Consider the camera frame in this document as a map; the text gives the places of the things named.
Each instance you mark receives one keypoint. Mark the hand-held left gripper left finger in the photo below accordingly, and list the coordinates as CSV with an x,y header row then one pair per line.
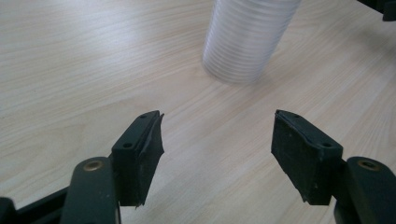
x,y
137,161

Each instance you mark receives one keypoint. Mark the stack of clear plastic cups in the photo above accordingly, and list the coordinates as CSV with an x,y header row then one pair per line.
x,y
246,40

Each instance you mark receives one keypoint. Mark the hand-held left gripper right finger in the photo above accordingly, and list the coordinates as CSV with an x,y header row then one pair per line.
x,y
299,155

